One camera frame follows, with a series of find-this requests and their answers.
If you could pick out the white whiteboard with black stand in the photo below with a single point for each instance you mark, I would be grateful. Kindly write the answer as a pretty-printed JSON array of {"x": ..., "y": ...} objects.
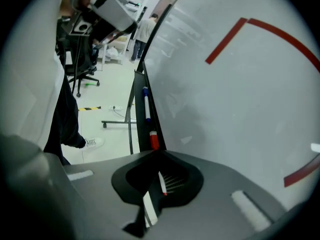
[{"x": 225, "y": 109}]

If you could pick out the white power strip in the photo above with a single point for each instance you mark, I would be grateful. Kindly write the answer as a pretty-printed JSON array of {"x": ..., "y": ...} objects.
[{"x": 116, "y": 107}]

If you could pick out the black marker tray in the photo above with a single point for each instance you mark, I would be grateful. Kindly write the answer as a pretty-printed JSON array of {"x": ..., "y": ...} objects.
[{"x": 141, "y": 134}]

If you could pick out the blue whiteboard marker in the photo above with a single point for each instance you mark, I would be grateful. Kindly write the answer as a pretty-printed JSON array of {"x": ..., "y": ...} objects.
[{"x": 147, "y": 104}]

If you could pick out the white metal shelf rack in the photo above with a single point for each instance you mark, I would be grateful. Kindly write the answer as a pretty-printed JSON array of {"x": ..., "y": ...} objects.
[{"x": 122, "y": 56}]

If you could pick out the red bracket tape mark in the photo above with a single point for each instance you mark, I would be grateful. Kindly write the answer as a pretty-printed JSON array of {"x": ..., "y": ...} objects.
[{"x": 226, "y": 41}]

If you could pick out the black office chair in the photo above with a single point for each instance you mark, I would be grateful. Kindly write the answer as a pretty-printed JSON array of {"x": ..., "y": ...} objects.
[{"x": 80, "y": 59}]

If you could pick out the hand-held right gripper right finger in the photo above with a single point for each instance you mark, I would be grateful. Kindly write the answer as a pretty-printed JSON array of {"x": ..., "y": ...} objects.
[{"x": 220, "y": 196}]

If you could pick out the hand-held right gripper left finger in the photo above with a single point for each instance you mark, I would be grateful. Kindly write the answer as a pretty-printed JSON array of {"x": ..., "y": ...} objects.
[{"x": 100, "y": 189}]

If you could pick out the person's white shirt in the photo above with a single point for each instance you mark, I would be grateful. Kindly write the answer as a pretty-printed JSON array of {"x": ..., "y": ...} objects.
[{"x": 30, "y": 71}]

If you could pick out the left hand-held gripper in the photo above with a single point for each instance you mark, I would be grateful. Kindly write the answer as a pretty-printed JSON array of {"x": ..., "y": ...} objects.
[{"x": 80, "y": 26}]

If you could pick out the person's left forearm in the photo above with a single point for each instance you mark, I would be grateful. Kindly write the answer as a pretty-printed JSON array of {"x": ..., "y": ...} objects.
[{"x": 65, "y": 9}]

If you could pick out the small green floor tape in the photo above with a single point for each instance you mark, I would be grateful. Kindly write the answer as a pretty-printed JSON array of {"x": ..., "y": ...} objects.
[{"x": 89, "y": 84}]

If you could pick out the white plastic bag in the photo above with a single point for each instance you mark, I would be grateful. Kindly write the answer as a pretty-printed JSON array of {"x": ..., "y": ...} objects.
[{"x": 111, "y": 52}]

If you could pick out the person's dark trousers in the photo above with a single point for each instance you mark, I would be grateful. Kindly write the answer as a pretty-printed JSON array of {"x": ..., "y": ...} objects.
[{"x": 66, "y": 119}]

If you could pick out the person's white right shoe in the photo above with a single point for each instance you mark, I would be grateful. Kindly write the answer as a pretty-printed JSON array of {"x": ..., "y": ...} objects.
[{"x": 93, "y": 142}]

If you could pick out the yellow black hazard tape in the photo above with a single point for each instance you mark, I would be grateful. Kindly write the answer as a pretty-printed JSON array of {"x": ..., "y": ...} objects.
[{"x": 90, "y": 108}]

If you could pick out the red marker pen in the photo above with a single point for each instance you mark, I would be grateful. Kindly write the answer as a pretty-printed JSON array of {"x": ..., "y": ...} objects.
[{"x": 154, "y": 141}]

